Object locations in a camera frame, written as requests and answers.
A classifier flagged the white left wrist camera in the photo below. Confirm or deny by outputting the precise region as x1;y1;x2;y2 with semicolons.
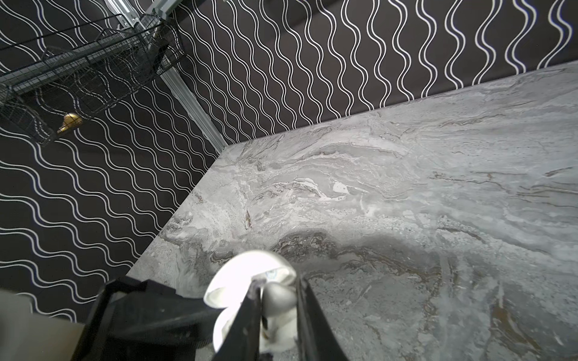
1;290;84;360

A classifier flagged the brass fitting in basket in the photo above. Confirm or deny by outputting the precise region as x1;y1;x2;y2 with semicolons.
57;113;84;135

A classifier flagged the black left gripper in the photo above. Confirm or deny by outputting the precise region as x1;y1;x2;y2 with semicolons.
72;277;221;360

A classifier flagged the white earbud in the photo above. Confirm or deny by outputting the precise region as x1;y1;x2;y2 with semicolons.
261;282;297;332

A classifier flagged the white earbud charging case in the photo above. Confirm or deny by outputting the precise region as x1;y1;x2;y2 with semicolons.
203;250;297;353

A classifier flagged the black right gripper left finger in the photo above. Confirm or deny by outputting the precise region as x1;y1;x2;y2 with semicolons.
212;280;263;361

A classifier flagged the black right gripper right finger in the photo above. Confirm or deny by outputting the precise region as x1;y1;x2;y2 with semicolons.
296;276;348;361

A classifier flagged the black wire basket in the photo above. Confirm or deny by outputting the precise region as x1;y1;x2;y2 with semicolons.
1;14;185;145

